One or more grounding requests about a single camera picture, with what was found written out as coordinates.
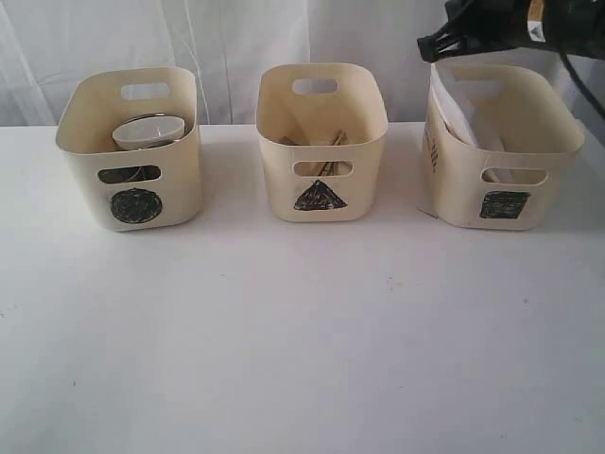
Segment white square plate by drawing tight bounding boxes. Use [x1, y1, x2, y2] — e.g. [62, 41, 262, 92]
[430, 63, 505, 171]

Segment steel fork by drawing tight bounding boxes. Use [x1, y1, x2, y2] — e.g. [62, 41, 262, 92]
[316, 130, 346, 176]

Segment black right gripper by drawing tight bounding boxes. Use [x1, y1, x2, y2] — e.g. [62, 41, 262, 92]
[417, 1, 562, 62]

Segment cream bin with square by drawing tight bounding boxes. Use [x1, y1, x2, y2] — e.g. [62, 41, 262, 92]
[423, 63, 585, 231]

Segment cream bin with circle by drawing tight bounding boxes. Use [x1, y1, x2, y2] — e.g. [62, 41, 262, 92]
[56, 67, 202, 232]

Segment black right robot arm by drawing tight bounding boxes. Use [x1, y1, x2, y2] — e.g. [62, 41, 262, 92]
[417, 0, 604, 62]

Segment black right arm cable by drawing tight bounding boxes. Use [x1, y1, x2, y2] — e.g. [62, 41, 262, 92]
[557, 46, 601, 129]

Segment steel cup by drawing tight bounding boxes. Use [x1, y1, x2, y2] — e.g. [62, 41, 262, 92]
[97, 166, 141, 184]

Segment cream bin with triangle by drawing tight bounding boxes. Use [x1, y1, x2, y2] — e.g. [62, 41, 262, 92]
[256, 62, 389, 222]

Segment steel table knife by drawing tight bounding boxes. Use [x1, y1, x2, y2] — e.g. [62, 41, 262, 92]
[278, 136, 332, 147]

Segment white backdrop curtain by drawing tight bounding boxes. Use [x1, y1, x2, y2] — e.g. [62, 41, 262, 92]
[0, 0, 605, 143]

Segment white ceramic bowl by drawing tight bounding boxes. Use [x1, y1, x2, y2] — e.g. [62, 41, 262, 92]
[111, 116, 186, 151]

